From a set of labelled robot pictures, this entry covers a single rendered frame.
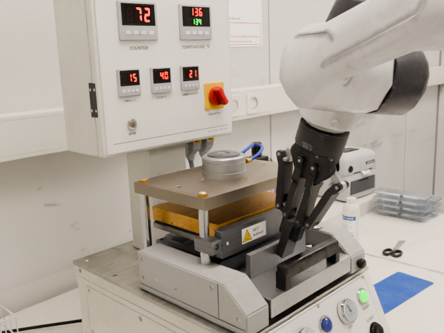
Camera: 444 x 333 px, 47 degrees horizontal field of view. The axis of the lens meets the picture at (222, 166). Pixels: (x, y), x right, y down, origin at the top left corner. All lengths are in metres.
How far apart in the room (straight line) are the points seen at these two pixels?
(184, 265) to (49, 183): 0.58
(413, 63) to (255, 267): 0.40
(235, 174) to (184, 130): 0.18
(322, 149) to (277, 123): 1.18
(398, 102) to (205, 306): 0.40
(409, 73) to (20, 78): 0.89
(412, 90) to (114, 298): 0.64
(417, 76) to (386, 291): 0.77
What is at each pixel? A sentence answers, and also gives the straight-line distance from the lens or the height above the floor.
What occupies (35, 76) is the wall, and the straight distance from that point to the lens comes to 1.29.
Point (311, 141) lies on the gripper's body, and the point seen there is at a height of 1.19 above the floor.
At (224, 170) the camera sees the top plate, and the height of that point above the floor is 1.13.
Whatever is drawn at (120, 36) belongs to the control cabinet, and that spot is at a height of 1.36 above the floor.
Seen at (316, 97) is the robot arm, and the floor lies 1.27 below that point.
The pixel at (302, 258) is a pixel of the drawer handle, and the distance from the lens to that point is 0.82.
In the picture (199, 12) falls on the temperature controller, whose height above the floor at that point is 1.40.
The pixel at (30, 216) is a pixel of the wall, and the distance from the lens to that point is 1.31.
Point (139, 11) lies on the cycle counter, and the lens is 0.95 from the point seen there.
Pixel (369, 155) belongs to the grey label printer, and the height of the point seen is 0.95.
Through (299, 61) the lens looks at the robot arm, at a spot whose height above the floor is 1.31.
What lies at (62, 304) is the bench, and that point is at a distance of 1.33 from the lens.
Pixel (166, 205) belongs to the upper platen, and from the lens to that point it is 0.93.
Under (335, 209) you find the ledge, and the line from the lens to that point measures 1.79.
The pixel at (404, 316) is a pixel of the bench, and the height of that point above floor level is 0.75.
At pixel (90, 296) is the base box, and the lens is 1.07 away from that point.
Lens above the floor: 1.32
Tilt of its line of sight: 12 degrees down
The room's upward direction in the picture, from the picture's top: 2 degrees counter-clockwise
